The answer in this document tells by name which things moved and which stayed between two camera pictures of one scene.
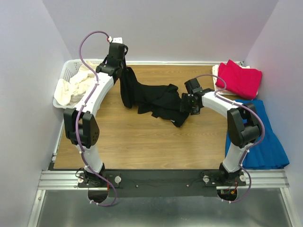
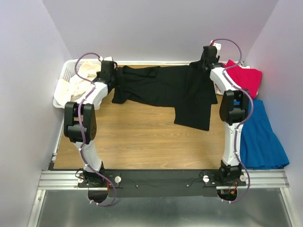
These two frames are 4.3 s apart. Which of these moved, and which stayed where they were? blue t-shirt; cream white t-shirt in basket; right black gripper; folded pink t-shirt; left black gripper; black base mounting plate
Moved: right black gripper; left black gripper
Stayed: black base mounting plate; cream white t-shirt in basket; blue t-shirt; folded pink t-shirt
